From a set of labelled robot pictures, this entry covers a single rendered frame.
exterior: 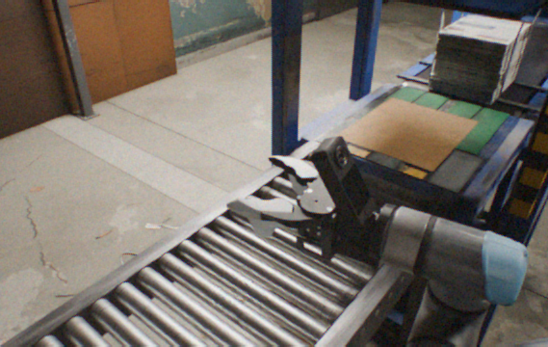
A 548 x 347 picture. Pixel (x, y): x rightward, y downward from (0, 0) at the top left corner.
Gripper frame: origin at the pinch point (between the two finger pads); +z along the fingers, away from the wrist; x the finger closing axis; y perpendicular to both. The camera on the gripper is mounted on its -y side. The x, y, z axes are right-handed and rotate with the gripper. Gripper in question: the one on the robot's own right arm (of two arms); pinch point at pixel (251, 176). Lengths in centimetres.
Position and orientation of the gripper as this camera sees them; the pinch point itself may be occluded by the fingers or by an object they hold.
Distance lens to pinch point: 63.0
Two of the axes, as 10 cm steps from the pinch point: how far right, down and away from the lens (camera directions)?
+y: 0.7, 7.7, 6.4
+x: 5.0, -5.8, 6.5
